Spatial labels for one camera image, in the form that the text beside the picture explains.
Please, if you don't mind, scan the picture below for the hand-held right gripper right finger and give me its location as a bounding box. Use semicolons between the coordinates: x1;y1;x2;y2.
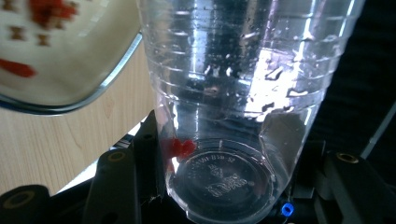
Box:
260;110;327;191

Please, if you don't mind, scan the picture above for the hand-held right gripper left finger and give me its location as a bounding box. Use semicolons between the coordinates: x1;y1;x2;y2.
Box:
133;109;166;204

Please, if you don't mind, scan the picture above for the red berry clump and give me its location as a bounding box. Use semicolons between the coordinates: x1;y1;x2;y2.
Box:
161;137;198;161

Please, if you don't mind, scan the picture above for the clear plastic cup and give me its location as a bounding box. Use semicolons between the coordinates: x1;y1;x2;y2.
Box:
135;0;366;224

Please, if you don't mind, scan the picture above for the cream enamel mug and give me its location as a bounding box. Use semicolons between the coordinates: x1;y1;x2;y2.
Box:
0;0;144;116

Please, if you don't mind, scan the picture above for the blue round fitting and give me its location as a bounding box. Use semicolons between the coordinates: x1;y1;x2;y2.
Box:
280;202;295;217

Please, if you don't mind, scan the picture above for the grey metal rod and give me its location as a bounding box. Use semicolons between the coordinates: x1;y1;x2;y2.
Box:
360;102;396;161

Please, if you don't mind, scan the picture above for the group of floating red pieces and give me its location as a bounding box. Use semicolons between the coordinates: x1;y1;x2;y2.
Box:
0;0;80;79

